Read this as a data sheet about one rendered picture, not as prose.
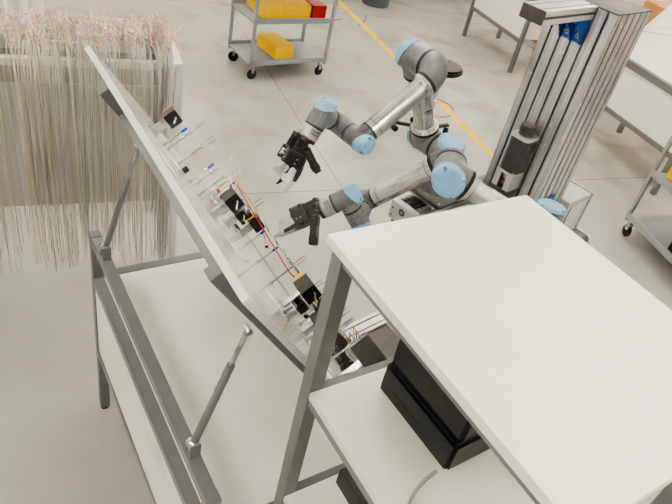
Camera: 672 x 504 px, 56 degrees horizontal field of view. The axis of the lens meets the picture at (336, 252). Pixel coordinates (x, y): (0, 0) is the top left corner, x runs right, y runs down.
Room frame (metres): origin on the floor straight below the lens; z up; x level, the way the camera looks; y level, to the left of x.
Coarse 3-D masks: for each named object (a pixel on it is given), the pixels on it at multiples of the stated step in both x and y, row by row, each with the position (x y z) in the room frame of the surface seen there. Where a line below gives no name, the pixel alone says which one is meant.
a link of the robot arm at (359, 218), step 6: (366, 204) 2.05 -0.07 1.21; (360, 210) 1.97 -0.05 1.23; (366, 210) 2.02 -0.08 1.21; (348, 216) 1.96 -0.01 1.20; (354, 216) 1.96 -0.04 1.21; (360, 216) 1.96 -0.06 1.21; (366, 216) 1.99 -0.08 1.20; (348, 222) 1.97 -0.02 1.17; (354, 222) 1.95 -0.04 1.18; (360, 222) 1.96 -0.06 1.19; (366, 222) 1.97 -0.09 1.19; (354, 228) 1.96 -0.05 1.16
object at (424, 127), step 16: (400, 48) 2.35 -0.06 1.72; (416, 48) 2.31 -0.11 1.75; (432, 48) 2.32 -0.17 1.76; (400, 64) 2.34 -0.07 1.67; (416, 64) 2.27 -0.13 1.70; (416, 112) 2.40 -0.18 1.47; (432, 112) 2.43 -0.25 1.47; (416, 128) 2.44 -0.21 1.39; (432, 128) 2.43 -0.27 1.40; (416, 144) 2.45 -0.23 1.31
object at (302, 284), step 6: (306, 276) 1.40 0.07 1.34; (294, 282) 1.39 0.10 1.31; (300, 282) 1.38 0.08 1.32; (306, 282) 1.37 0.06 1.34; (312, 282) 1.37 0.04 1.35; (300, 288) 1.36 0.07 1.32; (306, 288) 1.35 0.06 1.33; (312, 288) 1.35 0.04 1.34; (294, 294) 1.36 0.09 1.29; (300, 294) 1.36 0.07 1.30; (306, 294) 1.34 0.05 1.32; (312, 294) 1.35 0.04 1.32; (318, 294) 1.36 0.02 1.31; (306, 300) 1.34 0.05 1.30; (312, 300) 1.35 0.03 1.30; (288, 306) 1.33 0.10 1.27
